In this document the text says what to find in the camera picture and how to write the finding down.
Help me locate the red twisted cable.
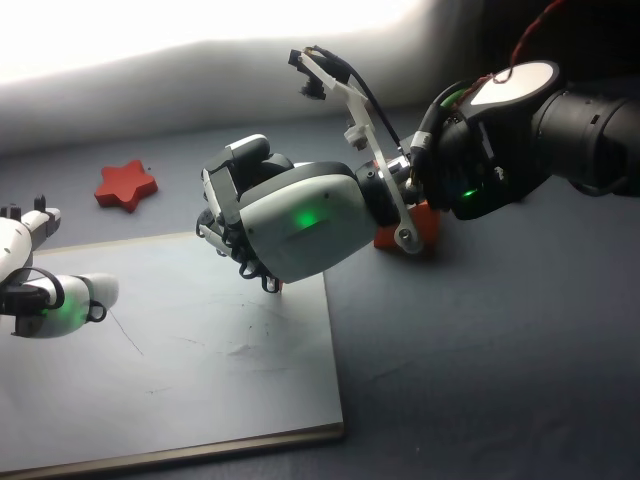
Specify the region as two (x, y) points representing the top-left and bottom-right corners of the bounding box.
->
(469, 0), (571, 99)

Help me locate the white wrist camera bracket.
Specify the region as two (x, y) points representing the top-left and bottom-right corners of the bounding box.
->
(288, 45), (425, 256)

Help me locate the orange rectangular block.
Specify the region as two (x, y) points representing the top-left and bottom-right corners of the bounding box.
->
(373, 199), (443, 260)

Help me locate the white paper pad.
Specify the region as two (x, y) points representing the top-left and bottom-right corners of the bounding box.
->
(0, 230), (346, 476)

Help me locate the white backdrop sheet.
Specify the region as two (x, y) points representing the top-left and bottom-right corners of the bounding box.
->
(0, 0), (484, 157)

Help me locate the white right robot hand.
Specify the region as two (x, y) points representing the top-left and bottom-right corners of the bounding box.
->
(194, 133), (379, 294)

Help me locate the green cable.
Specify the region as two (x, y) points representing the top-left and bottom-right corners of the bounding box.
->
(438, 83), (476, 110)

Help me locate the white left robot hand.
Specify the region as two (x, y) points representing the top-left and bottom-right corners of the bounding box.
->
(0, 193), (120, 341)

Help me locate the red star block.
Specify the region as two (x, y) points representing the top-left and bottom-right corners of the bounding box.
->
(93, 159), (160, 215)

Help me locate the grey table cloth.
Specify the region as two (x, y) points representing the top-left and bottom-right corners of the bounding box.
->
(0, 74), (640, 480)

